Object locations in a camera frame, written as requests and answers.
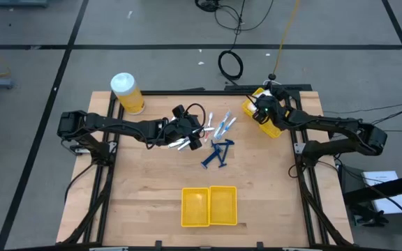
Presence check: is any black equipment stand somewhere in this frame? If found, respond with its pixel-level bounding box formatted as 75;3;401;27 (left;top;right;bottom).
342;172;402;227

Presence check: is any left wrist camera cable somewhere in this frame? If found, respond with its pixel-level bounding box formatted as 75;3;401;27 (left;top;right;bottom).
185;102;207;130

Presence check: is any black looped floor cable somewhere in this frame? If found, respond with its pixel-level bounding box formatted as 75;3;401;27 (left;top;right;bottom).
194;0;275;34

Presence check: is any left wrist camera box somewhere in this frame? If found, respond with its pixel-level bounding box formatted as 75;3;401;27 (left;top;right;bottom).
186;116;204;139

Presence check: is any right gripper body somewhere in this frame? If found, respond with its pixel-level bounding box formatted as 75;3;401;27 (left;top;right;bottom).
273;98;292;124

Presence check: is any yellow hanging cable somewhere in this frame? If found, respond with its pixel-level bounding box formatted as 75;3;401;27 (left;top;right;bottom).
272;0;302;76

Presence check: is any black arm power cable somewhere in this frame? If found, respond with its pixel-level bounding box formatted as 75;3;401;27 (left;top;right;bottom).
64;162;96;205

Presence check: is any small black round knob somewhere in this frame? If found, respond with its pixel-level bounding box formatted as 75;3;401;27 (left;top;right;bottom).
263;72;282;88

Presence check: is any yellow canister with white lid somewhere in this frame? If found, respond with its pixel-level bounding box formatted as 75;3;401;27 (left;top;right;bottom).
110;72;146;116

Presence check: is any white paper stack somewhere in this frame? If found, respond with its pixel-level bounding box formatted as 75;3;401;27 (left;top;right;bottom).
361;169;402;215

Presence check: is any black aluminium table frame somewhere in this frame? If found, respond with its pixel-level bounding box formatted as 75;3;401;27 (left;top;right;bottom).
56;83;354;251

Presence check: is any blue white toothbrush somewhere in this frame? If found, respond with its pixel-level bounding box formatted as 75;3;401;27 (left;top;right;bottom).
218;116;238;139
214;110;231;139

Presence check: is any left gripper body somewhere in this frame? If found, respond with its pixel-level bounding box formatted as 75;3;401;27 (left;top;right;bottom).
161;116;190;146

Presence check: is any yellow slotted plastic basket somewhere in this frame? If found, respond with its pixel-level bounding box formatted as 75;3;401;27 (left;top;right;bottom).
181;187;211;228
256;114;286;139
209;185;239;227
241;87;268;123

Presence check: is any black hanging cable with coil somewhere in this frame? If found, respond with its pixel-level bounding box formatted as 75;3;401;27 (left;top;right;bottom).
217;0;247;86

